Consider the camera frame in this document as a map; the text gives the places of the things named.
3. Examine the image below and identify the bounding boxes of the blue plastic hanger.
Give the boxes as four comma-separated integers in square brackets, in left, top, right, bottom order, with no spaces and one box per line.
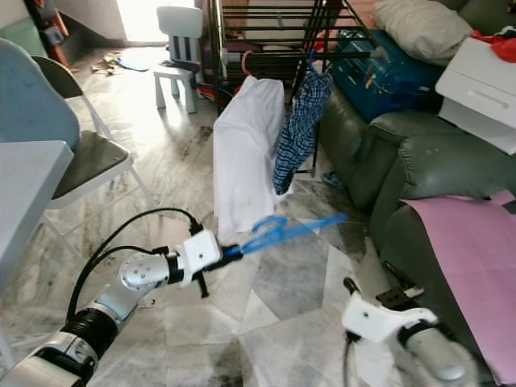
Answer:
[238,212,349,257]
[307,50,324,74]

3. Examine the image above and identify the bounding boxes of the pink plastic hanger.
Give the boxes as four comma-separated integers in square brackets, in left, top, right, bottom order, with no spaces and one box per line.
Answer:
[239,50,256,80]

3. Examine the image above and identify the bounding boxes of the pink mat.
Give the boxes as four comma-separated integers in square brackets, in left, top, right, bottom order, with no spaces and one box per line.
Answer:
[403,189,516,384]

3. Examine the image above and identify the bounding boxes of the white hanging garment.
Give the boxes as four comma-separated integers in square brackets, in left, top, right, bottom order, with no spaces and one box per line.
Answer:
[214,77,287,245]

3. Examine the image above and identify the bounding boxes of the grey green leather sofa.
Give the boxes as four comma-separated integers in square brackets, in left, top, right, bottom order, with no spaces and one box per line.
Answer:
[317,0,516,380]

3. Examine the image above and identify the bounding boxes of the pale blue folding table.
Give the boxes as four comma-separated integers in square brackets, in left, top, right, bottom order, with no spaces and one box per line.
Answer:
[0,141,75,372]

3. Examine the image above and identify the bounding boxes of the blue plaid shirt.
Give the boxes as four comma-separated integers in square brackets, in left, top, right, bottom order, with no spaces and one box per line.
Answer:
[273,69,334,194]

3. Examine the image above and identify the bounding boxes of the white folding chair grey seat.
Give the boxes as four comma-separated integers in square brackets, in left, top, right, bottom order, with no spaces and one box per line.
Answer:
[32,55,158,259]

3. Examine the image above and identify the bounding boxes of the blue hard suitcase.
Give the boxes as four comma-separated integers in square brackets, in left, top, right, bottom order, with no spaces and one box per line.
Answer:
[331,31,448,122]

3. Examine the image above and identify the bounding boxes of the white drawer cabinet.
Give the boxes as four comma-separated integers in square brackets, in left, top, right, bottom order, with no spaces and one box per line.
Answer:
[435,36,516,154]

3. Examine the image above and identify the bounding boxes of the pale blue cushion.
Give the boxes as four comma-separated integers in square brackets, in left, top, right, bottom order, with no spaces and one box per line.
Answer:
[0,39,81,150]

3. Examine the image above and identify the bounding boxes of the crumpled beige cloth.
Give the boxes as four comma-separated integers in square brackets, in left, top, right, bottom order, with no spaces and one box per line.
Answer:
[90,52,146,75]

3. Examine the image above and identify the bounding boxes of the small white child chair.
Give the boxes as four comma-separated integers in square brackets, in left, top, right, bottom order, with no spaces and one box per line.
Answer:
[153,6,204,114]

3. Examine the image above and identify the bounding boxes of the beige pillow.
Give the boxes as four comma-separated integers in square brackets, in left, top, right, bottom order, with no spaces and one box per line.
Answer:
[373,0,476,67]

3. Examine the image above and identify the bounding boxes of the red cloth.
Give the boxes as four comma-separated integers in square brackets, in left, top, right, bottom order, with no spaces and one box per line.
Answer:
[469,28,516,64]

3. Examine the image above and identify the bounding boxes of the green laundry basket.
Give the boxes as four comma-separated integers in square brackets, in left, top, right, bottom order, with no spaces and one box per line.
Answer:
[0,18,49,57]

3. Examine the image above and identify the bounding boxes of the red and black upright object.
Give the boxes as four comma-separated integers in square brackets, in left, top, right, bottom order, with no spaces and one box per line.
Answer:
[26,0,69,45]

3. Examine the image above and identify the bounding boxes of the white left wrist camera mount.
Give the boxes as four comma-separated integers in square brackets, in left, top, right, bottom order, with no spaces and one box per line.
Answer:
[177,230,223,283]

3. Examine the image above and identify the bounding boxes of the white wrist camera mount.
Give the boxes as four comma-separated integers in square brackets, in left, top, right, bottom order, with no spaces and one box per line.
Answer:
[341,292,440,347]
[177,230,223,283]

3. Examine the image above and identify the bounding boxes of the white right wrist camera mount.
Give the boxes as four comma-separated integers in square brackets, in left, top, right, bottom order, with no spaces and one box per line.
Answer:
[341,292,440,347]

